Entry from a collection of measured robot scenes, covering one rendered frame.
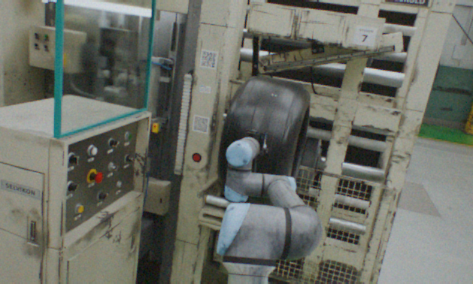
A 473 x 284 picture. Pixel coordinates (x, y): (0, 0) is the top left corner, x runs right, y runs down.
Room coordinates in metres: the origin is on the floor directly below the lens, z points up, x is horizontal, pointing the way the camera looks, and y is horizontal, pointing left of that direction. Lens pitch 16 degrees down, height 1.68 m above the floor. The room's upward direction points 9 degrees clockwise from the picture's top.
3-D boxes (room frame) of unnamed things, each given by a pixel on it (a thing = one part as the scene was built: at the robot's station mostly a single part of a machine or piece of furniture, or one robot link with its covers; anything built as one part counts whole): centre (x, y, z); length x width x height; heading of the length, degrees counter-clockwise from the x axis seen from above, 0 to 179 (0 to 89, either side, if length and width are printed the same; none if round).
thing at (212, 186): (1.87, 0.07, 0.90); 0.40 x 0.03 x 0.10; 166
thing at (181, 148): (1.86, 0.24, 1.19); 0.05 x 0.04 x 0.48; 166
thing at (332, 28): (2.08, -0.30, 1.71); 0.61 x 0.25 x 0.15; 76
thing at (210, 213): (1.69, -0.07, 0.84); 0.36 x 0.09 x 0.06; 76
